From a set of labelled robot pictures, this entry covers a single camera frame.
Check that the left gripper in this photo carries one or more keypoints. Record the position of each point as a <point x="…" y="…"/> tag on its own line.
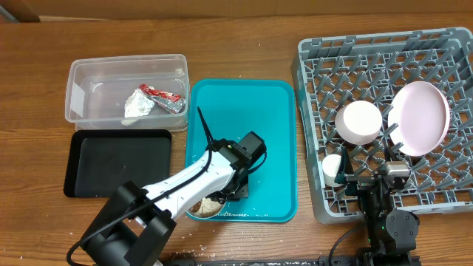
<point x="243" y="192"/>

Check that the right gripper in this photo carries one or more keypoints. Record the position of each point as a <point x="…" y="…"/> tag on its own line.
<point x="363" y="185"/>

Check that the grey bowl with rice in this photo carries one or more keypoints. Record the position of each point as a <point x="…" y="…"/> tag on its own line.
<point x="206" y="208"/>

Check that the cream white cup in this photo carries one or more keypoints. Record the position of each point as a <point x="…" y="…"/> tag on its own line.
<point x="330" y="166"/>

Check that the pink white bowl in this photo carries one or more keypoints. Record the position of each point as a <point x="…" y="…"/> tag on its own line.
<point x="359" y="122"/>

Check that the white round plate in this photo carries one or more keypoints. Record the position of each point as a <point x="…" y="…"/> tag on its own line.
<point x="420" y="117"/>

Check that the red foil wrapper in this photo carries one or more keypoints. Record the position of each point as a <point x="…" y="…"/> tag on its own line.
<point x="171" y="102"/>

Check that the white napkin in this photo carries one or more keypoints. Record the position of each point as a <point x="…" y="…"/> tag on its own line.
<point x="137" y="105"/>

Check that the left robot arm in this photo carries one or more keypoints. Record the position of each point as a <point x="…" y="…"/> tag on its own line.
<point x="134" y="225"/>

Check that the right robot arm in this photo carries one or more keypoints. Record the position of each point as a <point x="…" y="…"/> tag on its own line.
<point x="391" y="232"/>

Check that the grey dishwasher rack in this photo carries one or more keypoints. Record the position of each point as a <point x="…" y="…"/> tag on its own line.
<point x="330" y="72"/>

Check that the teal plastic tray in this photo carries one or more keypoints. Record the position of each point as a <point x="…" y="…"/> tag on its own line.
<point x="234" y="107"/>

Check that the black tray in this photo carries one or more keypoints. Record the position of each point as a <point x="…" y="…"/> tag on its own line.
<point x="102" y="160"/>

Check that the clear plastic bin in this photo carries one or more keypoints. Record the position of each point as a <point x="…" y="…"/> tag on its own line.
<point x="100" y="90"/>

